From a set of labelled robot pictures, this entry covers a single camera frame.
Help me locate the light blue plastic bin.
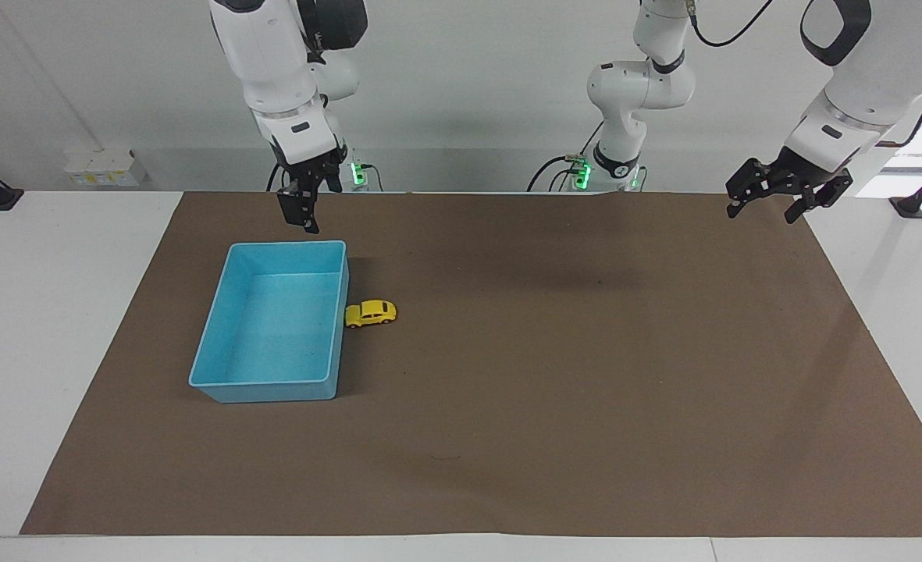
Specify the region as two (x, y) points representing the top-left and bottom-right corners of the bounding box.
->
(188, 240), (351, 404)

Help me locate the white wall socket box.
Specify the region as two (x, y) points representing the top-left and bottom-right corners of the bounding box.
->
(63, 148), (150, 187)

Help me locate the yellow toy beetle car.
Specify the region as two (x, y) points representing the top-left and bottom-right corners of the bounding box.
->
(344, 300), (398, 329)

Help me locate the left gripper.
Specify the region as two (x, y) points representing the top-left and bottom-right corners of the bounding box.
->
(725, 147), (854, 226)

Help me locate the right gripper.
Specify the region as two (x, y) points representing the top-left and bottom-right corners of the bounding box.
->
(270, 143), (349, 235)

